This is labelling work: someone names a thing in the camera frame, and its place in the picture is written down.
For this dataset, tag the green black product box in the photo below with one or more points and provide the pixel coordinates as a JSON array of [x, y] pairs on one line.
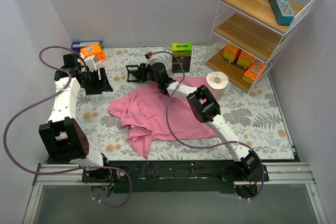
[[182, 51]]

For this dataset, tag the orange yellow box left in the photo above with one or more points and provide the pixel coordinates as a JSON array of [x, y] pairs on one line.
[[231, 53]]

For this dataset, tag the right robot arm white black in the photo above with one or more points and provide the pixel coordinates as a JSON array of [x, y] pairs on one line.
[[206, 110]]

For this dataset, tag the white wire shelf rack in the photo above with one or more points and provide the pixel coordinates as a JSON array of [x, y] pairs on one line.
[[251, 26]]

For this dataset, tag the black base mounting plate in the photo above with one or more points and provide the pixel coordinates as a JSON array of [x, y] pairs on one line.
[[183, 176]]

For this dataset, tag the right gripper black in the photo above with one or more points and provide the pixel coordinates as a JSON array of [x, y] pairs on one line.
[[141, 73]]

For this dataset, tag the orange yellow box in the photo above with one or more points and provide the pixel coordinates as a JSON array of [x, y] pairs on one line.
[[244, 60], [231, 53]]

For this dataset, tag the orange box on mat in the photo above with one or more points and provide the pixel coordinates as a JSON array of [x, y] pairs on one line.
[[93, 50]]

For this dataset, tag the orange box right shelf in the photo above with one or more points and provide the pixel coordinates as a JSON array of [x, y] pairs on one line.
[[255, 70]]

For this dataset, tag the small black display case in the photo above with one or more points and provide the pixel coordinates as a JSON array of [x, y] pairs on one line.
[[131, 69]]

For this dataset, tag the floral table mat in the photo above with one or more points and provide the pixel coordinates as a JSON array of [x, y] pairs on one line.
[[253, 116]]

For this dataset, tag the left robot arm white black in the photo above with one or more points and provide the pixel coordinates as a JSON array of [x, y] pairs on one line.
[[62, 136]]

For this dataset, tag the teal long box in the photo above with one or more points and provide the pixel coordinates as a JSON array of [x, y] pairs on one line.
[[282, 11]]

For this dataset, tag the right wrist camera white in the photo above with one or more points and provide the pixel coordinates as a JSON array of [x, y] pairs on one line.
[[151, 58]]

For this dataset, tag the toilet paper roll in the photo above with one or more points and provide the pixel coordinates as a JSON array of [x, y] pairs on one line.
[[217, 83]]

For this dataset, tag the orange yellow box middle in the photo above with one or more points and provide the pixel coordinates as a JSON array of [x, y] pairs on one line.
[[244, 60]]

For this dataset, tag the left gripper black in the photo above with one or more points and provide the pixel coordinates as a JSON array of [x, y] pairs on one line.
[[97, 83]]

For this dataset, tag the aluminium frame rail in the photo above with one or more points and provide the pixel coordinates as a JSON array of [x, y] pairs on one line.
[[286, 173]]

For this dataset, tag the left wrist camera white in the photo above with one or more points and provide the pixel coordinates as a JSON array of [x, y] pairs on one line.
[[89, 63]]

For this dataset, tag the pink garment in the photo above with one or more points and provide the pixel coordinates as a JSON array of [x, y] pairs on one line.
[[143, 109]]

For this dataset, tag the blue box at wall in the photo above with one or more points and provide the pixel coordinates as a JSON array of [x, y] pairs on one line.
[[78, 45]]

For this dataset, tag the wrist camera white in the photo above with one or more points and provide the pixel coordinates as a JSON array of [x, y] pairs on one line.
[[89, 63], [151, 58]]

